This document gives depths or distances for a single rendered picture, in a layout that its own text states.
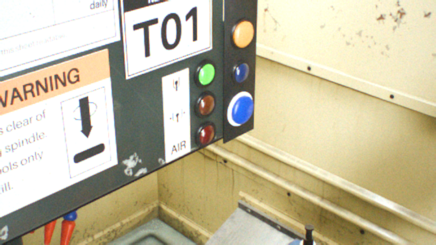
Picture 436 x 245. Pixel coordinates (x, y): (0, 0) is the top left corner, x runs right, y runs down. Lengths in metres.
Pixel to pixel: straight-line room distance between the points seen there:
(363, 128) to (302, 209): 0.34
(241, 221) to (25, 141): 1.39
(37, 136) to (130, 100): 0.09
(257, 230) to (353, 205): 0.35
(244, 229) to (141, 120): 1.29
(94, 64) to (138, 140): 0.09
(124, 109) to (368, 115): 0.98
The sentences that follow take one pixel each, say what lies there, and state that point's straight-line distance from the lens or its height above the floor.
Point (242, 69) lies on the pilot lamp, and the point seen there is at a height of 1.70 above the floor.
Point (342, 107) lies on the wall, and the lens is 1.48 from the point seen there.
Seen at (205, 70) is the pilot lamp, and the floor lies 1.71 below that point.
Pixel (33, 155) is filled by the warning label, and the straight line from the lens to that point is 0.49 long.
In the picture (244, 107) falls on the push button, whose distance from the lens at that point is 0.62.
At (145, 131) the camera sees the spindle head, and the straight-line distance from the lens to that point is 0.55.
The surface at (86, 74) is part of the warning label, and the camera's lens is 0.49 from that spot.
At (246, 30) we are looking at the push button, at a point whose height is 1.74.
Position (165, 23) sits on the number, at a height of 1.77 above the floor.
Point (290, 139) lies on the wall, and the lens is 1.62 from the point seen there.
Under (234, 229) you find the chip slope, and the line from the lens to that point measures 1.83.
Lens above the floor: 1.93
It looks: 28 degrees down
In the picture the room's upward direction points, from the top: straight up
